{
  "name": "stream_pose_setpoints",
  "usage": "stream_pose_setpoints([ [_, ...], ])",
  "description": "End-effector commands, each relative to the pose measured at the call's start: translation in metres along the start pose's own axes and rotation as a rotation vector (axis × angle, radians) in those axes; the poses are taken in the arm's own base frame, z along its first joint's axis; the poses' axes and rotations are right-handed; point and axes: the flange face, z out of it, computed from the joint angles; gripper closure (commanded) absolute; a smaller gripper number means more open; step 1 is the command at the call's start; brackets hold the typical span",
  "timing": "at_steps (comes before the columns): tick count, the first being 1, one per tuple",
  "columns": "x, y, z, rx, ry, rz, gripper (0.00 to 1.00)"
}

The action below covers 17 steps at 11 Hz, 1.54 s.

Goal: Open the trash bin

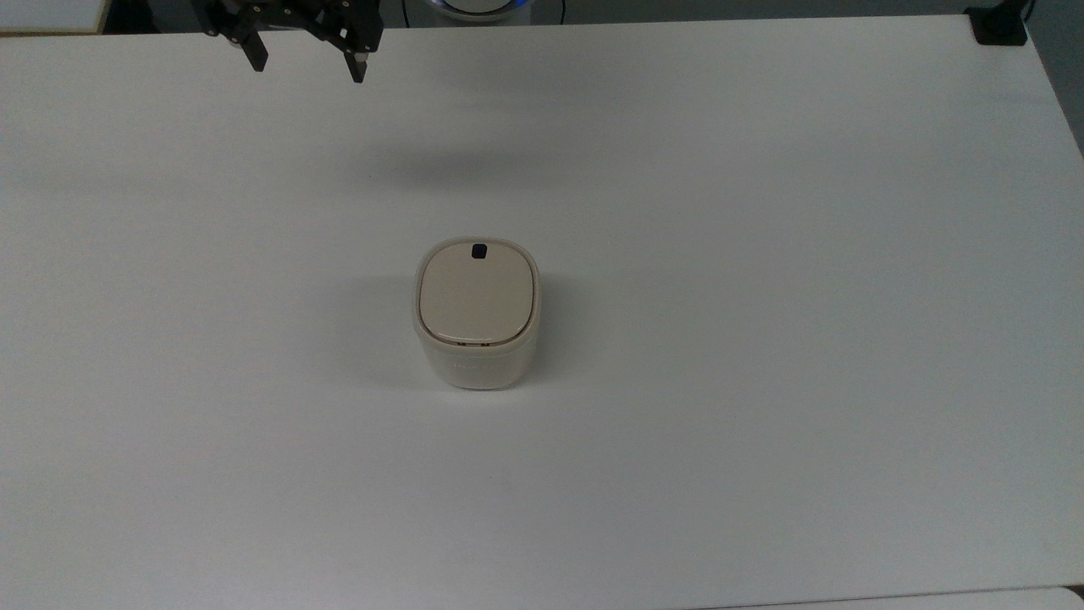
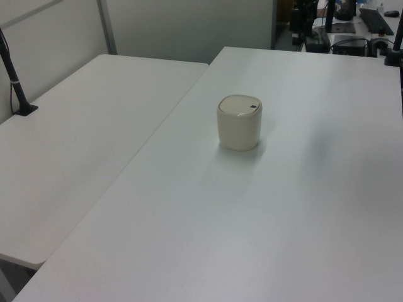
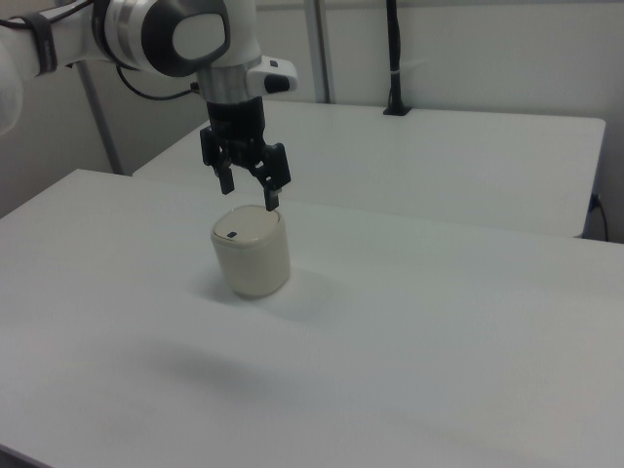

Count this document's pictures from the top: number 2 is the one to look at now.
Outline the grey partition frame post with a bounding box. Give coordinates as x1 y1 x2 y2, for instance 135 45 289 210
96 0 118 56

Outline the black device with green parts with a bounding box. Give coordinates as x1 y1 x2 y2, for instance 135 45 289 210
304 28 331 53

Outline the black camera pole with clamp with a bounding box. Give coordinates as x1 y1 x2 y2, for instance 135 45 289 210
383 0 403 67

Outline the beige trash bin lid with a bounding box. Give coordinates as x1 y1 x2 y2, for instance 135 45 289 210
219 94 262 117

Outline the black camera pole with base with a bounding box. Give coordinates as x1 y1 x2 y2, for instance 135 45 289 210
0 26 40 116

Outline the beige plastic trash bin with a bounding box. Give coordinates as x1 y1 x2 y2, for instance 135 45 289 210
216 94 264 153

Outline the black electronics box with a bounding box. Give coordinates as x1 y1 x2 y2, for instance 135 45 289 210
332 34 370 57

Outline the black monitor stand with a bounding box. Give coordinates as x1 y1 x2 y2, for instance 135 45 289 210
324 0 357 35

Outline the black keyboard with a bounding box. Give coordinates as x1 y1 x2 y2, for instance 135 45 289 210
358 7 395 36

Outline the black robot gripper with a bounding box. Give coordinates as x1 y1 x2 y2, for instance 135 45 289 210
290 0 319 44

